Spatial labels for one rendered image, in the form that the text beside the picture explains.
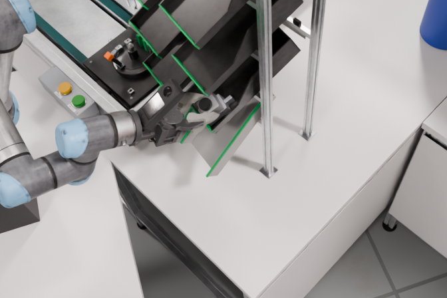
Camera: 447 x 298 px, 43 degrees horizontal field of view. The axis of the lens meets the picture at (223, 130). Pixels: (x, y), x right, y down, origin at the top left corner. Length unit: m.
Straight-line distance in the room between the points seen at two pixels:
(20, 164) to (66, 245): 0.51
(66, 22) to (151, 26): 0.74
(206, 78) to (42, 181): 0.40
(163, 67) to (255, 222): 0.50
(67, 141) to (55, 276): 0.59
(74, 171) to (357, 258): 1.52
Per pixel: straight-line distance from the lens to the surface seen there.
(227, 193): 1.63
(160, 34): 1.31
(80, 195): 1.72
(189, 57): 1.26
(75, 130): 1.16
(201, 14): 1.11
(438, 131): 1.78
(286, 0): 1.16
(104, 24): 1.99
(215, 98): 1.30
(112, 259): 1.62
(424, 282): 2.51
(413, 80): 1.87
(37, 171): 1.21
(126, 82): 1.75
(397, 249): 2.53
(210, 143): 1.52
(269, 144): 1.49
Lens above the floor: 2.35
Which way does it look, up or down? 59 degrees down
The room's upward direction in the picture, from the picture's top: 9 degrees counter-clockwise
